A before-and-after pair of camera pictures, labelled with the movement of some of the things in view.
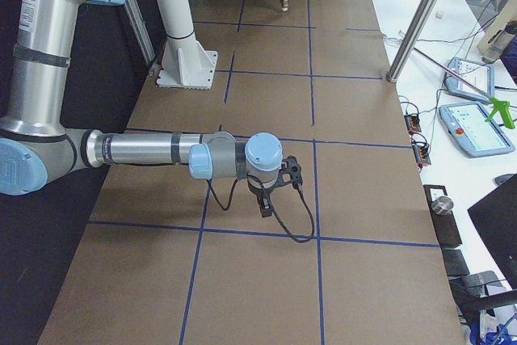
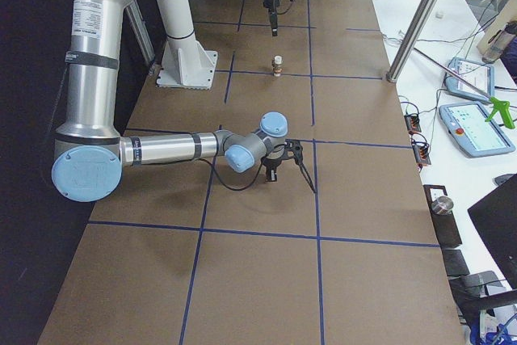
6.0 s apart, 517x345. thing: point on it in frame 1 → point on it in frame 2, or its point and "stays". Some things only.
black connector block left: (412, 122) stays
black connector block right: (422, 153) stays
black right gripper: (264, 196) → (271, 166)
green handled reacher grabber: (499, 106) stays
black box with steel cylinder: (441, 206) stays
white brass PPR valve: (285, 1) → (277, 65)
